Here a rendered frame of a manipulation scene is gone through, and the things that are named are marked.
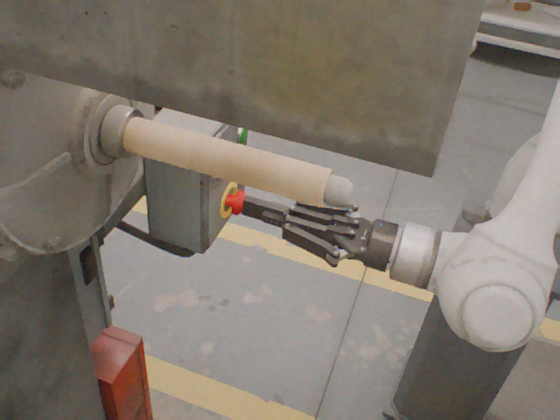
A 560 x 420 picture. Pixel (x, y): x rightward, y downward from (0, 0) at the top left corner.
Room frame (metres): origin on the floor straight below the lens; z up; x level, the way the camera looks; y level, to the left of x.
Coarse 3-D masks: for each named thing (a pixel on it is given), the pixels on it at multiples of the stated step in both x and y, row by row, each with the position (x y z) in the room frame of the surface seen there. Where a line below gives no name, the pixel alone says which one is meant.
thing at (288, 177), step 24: (144, 120) 0.41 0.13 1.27; (144, 144) 0.39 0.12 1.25; (168, 144) 0.38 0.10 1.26; (192, 144) 0.38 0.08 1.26; (216, 144) 0.38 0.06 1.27; (240, 144) 0.39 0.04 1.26; (192, 168) 0.38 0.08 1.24; (216, 168) 0.37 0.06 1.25; (240, 168) 0.37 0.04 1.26; (264, 168) 0.36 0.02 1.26; (288, 168) 0.36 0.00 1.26; (312, 168) 0.36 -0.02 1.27; (288, 192) 0.35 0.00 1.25; (312, 192) 0.35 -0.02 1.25
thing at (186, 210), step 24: (168, 120) 0.65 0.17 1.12; (192, 120) 0.66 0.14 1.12; (144, 168) 0.62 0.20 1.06; (168, 168) 0.61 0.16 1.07; (168, 192) 0.61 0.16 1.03; (192, 192) 0.60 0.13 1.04; (216, 192) 0.63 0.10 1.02; (168, 216) 0.61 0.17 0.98; (192, 216) 0.60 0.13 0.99; (216, 216) 0.63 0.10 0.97; (144, 240) 0.64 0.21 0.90; (168, 240) 0.61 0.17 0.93; (192, 240) 0.60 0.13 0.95
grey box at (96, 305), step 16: (96, 240) 0.64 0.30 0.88; (80, 256) 0.61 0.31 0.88; (96, 256) 0.64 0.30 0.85; (80, 272) 0.60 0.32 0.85; (96, 272) 0.64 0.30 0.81; (80, 288) 0.60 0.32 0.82; (96, 288) 0.63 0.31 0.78; (96, 304) 0.62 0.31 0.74; (112, 304) 0.66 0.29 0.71; (96, 320) 0.62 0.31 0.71; (96, 336) 0.61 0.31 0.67
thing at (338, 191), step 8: (336, 176) 0.36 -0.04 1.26; (328, 184) 0.35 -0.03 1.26; (336, 184) 0.35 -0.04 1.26; (344, 184) 0.35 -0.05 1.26; (352, 184) 0.36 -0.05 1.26; (328, 192) 0.35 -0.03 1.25; (336, 192) 0.35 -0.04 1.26; (344, 192) 0.35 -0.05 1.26; (328, 200) 0.35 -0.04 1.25; (336, 200) 0.35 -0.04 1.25; (344, 200) 0.35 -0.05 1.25
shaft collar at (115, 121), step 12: (120, 108) 0.41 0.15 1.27; (132, 108) 0.42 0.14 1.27; (108, 120) 0.40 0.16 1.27; (120, 120) 0.40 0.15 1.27; (108, 132) 0.39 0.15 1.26; (120, 132) 0.39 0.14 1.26; (108, 144) 0.39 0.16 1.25; (120, 144) 0.39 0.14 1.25; (120, 156) 0.39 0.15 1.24; (132, 156) 0.40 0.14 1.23
